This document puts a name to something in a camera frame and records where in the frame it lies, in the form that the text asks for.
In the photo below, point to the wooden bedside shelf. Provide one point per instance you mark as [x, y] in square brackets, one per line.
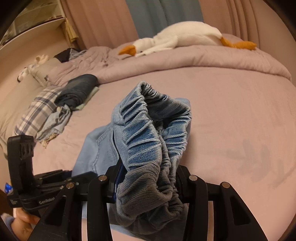
[37, 18]

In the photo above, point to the light blue crumpled garment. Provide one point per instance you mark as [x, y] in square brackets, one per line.
[54, 125]

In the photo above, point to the pink bed sheet mattress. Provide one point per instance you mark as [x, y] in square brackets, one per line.
[242, 132]

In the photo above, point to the dark navy folded garment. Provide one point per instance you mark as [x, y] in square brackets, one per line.
[76, 91]

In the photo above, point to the pale green folded cloth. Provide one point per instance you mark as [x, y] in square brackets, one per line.
[92, 93]

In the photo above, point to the small white plush toy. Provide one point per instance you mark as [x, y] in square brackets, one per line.
[38, 61]

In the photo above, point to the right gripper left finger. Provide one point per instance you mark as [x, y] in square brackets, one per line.
[62, 220]

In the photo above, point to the light blue denim pants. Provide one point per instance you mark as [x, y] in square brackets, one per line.
[148, 132]

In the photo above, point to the plaid pillow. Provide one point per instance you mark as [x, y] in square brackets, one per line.
[39, 110]

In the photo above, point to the teal window curtain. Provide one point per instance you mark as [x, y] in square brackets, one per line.
[152, 16]

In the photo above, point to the lilac rolled comforter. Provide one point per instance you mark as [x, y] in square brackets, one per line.
[108, 66]

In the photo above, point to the person's left hand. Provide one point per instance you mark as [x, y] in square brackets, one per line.
[22, 224]

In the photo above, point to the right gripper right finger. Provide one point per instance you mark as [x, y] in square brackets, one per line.
[233, 220]

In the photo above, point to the white goose plush toy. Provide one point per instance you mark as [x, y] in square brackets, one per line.
[183, 34]

